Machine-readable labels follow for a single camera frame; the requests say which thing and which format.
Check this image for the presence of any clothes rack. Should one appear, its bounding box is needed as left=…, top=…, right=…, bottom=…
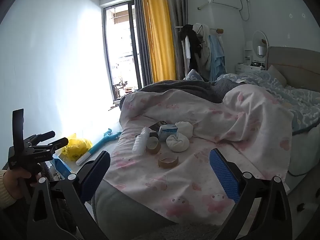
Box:
left=175, top=25, right=224, bottom=34

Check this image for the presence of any cardboard tape core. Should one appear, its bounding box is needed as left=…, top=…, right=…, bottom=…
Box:
left=158, top=156, right=179, bottom=169
left=146, top=140, right=162, bottom=155

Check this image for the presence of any dark grey fleece blanket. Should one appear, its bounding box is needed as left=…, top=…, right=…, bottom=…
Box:
left=119, top=80, right=240, bottom=110

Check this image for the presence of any white sock ball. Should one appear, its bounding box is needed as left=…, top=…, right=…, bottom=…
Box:
left=166, top=134, right=189, bottom=152
left=175, top=121, right=194, bottom=138

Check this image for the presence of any blue patterned blanket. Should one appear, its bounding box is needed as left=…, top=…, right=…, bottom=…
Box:
left=216, top=70, right=320, bottom=135

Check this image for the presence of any white dresser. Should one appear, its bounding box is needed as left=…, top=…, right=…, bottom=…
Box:
left=236, top=47, right=265, bottom=74

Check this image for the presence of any teal and white grabber tool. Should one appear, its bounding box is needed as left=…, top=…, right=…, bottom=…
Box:
left=76, top=128, right=122, bottom=166

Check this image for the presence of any white air conditioner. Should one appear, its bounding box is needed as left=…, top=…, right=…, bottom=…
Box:
left=206, top=0, right=242, bottom=10

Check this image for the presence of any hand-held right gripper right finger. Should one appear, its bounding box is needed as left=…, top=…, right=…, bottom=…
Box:
left=209, top=148, right=293, bottom=240

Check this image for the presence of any black hanging garment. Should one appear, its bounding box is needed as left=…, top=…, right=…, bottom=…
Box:
left=180, top=24, right=202, bottom=68

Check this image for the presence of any beige pillow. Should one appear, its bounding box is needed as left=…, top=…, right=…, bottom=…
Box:
left=267, top=65, right=287, bottom=88

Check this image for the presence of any person's left hand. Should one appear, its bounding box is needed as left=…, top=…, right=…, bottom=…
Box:
left=4, top=167, right=42, bottom=200

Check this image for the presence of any glass balcony door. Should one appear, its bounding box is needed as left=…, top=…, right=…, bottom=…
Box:
left=102, top=1, right=143, bottom=100

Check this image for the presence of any yellow curtain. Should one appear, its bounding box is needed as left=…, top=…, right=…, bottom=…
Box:
left=141, top=0, right=177, bottom=84

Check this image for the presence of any pink printed blanket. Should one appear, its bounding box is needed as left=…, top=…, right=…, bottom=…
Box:
left=120, top=84, right=294, bottom=227

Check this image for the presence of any light blue hanging garment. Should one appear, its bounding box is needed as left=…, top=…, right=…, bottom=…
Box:
left=209, top=34, right=227, bottom=80

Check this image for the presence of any blue pet food bag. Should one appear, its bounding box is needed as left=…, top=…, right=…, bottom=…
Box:
left=51, top=155, right=73, bottom=180

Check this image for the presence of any blue white tissue pack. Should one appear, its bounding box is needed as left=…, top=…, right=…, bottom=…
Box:
left=158, top=124, right=178, bottom=142

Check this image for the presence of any light blue fluffy cloth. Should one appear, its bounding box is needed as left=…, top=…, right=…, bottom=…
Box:
left=186, top=69, right=208, bottom=82

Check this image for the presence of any round white mirror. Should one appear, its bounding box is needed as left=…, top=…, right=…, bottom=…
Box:
left=252, top=31, right=268, bottom=68

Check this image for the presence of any yellow plastic bag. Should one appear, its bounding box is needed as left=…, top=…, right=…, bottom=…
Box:
left=61, top=133, right=93, bottom=162

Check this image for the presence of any dark grey curtain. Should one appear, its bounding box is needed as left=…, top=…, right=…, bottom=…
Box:
left=134, top=0, right=150, bottom=88

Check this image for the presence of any small table lamp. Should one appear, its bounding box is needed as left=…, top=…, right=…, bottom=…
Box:
left=257, top=45, right=265, bottom=68

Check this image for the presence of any grey fluffy rug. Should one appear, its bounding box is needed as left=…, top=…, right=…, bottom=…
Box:
left=140, top=222, right=225, bottom=240

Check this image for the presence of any beige upholstered headboard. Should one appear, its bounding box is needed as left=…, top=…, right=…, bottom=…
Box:
left=265, top=46, right=320, bottom=93

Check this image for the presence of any person's left forearm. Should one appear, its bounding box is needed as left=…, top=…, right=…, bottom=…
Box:
left=0, top=170, right=17, bottom=209

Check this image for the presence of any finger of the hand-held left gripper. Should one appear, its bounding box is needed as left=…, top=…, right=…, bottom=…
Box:
left=24, top=131, right=56, bottom=145
left=32, top=137, right=69, bottom=153

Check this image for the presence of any light grey curtain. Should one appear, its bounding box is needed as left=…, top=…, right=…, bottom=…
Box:
left=166, top=0, right=188, bottom=80

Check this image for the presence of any black printed box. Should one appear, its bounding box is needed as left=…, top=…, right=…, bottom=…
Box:
left=149, top=120, right=168, bottom=132

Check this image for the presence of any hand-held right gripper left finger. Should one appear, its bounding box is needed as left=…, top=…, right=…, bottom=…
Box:
left=26, top=151, right=112, bottom=240

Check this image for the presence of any bubble wrap roll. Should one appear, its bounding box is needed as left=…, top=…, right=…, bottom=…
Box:
left=132, top=127, right=150, bottom=155

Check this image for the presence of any beige hanging garment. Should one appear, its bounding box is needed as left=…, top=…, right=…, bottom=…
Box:
left=192, top=23, right=212, bottom=72

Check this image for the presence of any black cable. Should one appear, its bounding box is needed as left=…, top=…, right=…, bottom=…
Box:
left=287, top=165, right=320, bottom=178

